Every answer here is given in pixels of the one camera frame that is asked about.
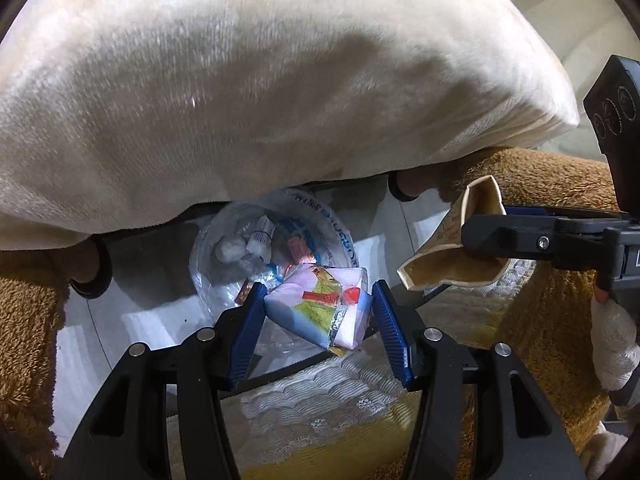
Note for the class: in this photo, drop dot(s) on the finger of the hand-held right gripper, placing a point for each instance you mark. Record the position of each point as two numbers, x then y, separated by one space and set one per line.
515 240
530 210

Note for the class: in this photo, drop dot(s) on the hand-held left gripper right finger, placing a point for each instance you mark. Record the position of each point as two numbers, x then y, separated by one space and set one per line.
394 337

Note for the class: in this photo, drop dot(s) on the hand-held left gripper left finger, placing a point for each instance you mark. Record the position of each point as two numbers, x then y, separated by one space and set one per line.
246 332

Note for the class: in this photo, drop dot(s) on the clear plastic bag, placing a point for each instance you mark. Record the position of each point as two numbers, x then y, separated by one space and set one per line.
225 285

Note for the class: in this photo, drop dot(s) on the white pink snack packet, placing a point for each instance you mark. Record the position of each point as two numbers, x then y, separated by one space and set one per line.
320 317

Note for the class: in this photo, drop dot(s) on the white tissue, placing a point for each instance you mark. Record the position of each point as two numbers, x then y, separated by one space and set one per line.
231 251

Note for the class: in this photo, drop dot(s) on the white printed wrapper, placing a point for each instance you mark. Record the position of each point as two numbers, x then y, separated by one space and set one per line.
262 234

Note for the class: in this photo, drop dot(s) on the person's right forearm knit sleeve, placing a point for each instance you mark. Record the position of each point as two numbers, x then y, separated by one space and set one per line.
617 345

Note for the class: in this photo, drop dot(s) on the person's right hand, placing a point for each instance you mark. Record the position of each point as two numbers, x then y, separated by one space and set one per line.
601 293

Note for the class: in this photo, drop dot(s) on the brown fuzzy blanket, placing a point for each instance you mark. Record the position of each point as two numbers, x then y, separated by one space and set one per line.
550 310

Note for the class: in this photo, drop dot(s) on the colourful candy wrapper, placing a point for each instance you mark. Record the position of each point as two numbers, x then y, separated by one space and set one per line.
299 250

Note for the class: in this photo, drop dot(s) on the white lace seat cushion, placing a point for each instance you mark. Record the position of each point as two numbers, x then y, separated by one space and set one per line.
320 407

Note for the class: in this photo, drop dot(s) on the person's left leg brown fleece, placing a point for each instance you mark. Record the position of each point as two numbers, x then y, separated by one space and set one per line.
25 350

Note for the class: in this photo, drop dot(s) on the cream plush blanket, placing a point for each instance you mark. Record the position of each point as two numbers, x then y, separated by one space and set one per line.
250 100

